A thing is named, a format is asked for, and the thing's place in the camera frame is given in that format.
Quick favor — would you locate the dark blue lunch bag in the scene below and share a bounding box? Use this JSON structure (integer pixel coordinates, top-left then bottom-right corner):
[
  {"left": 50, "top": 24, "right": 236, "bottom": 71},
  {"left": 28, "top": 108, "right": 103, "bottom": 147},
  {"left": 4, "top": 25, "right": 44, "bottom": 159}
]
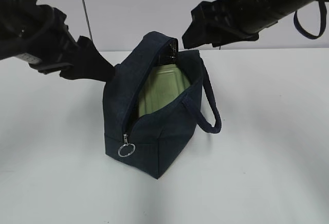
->
[{"left": 102, "top": 31, "right": 222, "bottom": 179}]

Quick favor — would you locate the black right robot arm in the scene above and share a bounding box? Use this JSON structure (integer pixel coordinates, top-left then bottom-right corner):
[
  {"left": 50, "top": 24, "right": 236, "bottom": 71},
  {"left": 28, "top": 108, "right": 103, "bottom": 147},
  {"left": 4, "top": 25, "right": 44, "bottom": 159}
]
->
[{"left": 182, "top": 0, "right": 328, "bottom": 49}]

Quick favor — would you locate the green lid glass container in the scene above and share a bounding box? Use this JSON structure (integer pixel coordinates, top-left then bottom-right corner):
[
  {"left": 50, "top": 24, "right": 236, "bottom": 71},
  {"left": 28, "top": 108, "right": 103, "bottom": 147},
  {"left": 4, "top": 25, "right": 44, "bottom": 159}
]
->
[{"left": 138, "top": 64, "right": 190, "bottom": 117}]

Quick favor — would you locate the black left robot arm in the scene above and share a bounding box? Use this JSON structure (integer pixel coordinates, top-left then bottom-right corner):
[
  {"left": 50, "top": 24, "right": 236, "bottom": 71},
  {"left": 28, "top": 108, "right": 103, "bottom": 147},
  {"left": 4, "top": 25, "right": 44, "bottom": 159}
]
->
[{"left": 1, "top": 0, "right": 115, "bottom": 82}]

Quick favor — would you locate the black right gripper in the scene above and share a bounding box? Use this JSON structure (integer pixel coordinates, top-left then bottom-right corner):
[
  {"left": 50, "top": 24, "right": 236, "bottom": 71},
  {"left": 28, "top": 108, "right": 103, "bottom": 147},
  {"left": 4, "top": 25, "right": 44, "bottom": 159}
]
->
[{"left": 182, "top": 0, "right": 259, "bottom": 49}]

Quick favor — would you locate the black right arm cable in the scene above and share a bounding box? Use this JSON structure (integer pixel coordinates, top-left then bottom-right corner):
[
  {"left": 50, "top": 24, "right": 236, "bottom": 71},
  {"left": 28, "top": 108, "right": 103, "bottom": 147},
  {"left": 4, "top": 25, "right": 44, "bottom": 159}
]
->
[{"left": 293, "top": 0, "right": 327, "bottom": 41}]

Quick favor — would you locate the silver zipper pull ring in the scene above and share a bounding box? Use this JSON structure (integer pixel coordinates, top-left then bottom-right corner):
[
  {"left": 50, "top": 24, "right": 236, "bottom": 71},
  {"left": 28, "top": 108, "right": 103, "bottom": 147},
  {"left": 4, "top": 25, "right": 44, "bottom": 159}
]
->
[{"left": 118, "top": 133, "right": 136, "bottom": 157}]

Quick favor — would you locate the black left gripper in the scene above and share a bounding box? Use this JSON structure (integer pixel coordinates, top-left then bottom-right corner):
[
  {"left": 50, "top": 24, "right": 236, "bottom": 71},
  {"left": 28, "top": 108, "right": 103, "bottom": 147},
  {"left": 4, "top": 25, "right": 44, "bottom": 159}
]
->
[{"left": 1, "top": 4, "right": 115, "bottom": 82}]

